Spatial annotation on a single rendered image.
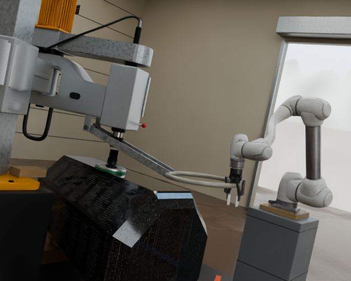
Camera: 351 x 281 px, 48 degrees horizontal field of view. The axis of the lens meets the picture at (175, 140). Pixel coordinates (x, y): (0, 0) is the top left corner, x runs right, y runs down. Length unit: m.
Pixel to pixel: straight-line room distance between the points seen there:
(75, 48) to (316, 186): 1.88
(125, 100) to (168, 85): 6.15
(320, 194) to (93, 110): 1.62
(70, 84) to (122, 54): 0.43
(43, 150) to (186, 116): 2.99
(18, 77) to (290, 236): 1.98
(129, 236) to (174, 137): 6.33
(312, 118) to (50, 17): 1.92
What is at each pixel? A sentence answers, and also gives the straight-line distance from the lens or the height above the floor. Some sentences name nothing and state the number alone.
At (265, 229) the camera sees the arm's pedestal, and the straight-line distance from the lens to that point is 2.92.
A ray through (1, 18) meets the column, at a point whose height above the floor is 1.65.
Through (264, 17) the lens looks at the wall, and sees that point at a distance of 7.97.
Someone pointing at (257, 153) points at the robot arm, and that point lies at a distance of 2.30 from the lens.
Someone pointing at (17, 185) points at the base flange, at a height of 0.77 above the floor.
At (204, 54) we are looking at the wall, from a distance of 8.39.
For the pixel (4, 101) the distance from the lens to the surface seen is 2.34.
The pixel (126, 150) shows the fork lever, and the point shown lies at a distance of 2.68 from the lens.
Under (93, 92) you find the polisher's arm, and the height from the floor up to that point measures 1.38.
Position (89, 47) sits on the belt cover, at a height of 1.67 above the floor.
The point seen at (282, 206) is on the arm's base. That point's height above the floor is 0.85.
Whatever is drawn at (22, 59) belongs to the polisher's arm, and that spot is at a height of 1.46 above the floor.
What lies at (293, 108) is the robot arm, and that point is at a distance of 2.74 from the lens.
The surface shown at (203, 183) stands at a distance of 2.34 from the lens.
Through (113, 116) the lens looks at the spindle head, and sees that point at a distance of 2.67.
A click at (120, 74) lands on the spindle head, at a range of 2.69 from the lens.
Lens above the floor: 1.30
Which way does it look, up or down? 3 degrees down
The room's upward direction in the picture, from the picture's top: 12 degrees clockwise
